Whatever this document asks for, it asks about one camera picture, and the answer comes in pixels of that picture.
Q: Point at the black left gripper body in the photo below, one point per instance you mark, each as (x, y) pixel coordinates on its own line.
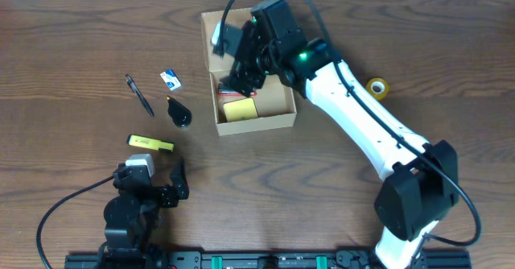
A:
(159, 194)

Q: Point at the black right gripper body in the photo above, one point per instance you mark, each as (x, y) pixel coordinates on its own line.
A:
(245, 74)

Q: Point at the red multi-tool pocket knife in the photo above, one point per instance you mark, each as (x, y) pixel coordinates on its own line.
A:
(224, 90)

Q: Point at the white blue eraser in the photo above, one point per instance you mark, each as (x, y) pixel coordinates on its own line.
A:
(171, 80)

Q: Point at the yellow adhesive tape roll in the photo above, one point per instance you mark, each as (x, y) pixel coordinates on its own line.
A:
(378, 88)

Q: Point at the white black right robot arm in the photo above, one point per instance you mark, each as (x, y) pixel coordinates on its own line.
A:
(419, 179)

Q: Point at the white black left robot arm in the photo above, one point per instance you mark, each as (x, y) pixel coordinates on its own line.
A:
(132, 216)

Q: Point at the yellow highlighter marker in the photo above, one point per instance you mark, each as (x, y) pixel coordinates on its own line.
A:
(149, 143)

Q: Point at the yellow sticky note pad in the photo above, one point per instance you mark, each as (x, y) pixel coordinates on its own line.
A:
(243, 109)

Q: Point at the open cardboard box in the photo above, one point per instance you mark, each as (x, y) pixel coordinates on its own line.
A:
(274, 102)

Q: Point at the black correction tape dispenser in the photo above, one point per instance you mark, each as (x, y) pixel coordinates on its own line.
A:
(181, 115)

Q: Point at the black ballpoint pen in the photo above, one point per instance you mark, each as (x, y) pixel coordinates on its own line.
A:
(130, 82)

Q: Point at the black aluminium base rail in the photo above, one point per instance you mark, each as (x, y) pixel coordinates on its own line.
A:
(358, 259)

